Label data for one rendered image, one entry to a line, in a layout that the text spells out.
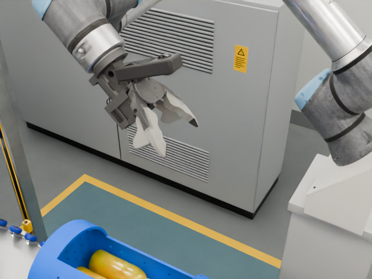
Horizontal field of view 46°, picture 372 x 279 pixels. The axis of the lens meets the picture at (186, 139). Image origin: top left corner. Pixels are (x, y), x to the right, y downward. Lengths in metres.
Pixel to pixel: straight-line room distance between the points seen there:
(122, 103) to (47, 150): 2.95
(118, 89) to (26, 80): 2.86
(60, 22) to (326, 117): 0.90
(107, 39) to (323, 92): 0.80
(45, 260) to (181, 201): 1.94
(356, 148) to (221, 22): 1.15
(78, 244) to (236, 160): 1.51
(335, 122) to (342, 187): 0.20
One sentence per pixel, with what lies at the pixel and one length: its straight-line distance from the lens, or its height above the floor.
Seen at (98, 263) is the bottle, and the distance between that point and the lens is 1.39.
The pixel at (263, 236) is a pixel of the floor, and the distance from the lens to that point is 2.92.
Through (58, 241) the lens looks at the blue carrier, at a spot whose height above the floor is 1.23.
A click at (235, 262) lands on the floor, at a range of 2.76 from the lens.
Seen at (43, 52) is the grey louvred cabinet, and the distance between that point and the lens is 3.34.
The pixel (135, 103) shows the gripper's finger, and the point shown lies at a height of 1.77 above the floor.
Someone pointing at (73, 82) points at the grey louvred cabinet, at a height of 0.65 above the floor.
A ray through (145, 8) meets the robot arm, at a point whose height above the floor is 1.78.
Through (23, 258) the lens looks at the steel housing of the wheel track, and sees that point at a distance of 1.67.
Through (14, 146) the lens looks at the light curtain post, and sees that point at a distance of 1.84.
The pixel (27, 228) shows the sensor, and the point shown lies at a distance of 1.76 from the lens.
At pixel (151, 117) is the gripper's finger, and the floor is 1.74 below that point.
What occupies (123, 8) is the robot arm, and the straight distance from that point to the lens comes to 0.89.
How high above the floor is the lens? 2.15
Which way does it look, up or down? 36 degrees down
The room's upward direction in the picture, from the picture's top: straight up
